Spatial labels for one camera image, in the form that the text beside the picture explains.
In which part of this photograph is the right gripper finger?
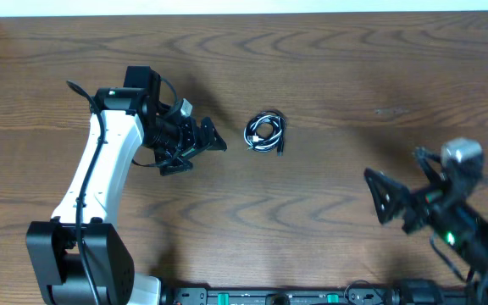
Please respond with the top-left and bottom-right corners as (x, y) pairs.
(413, 147), (444, 184)
(363, 168), (412, 225)

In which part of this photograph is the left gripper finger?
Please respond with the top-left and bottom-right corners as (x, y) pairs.
(200, 117), (227, 151)
(154, 147), (202, 176)

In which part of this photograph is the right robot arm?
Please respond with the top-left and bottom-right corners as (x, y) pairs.
(363, 138), (488, 304)

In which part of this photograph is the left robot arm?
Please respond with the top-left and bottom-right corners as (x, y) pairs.
(25, 66), (227, 304)

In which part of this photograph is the white usb cable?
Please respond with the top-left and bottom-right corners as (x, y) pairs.
(244, 114), (282, 152)

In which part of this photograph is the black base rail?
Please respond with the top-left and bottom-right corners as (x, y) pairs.
(158, 280), (471, 305)

